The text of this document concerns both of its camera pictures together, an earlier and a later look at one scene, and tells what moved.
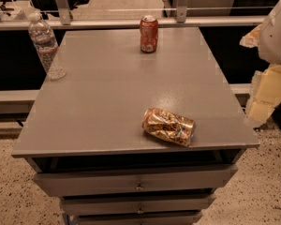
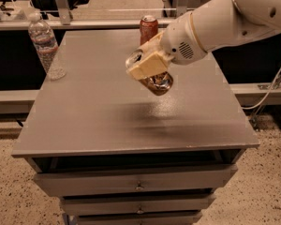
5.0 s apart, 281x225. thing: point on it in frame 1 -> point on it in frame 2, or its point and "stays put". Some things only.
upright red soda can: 149,34 stays put
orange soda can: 170,127 -> 160,83
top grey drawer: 120,179 stays put
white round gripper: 276,37 -> 178,41
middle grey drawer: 137,203 stays put
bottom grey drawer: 140,219 stays put
